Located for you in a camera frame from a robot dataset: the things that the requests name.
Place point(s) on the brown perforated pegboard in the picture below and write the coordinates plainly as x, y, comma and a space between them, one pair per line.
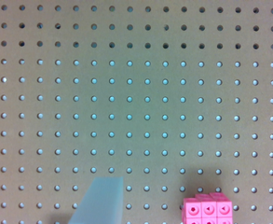
174, 96

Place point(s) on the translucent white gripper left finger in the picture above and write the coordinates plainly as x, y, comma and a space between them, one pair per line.
102, 203

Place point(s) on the pink interlocking cube block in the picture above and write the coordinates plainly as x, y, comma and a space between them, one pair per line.
212, 208

